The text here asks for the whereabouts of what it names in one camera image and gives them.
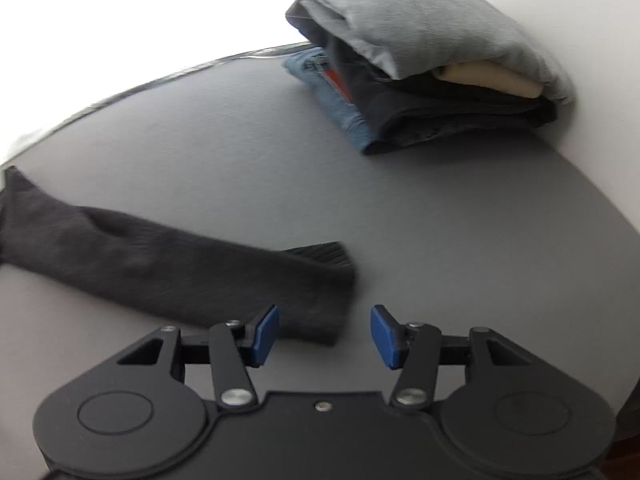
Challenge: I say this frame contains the black knit sweater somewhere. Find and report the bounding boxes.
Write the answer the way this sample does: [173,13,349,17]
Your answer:
[1,167,357,344]

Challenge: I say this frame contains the black folded garment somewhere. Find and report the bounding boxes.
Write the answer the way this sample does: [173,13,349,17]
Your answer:
[290,6,559,154]

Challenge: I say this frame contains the beige folded garment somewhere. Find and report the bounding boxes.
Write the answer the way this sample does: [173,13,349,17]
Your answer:
[433,61,544,99]

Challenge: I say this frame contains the blue denim jeans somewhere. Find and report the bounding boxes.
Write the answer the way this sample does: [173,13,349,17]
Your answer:
[283,47,380,155]

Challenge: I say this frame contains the grey folded garment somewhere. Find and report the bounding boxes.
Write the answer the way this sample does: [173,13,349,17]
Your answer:
[296,0,575,104]

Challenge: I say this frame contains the white carrot print storage bag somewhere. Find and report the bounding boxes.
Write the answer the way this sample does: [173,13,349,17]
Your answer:
[1,0,298,159]

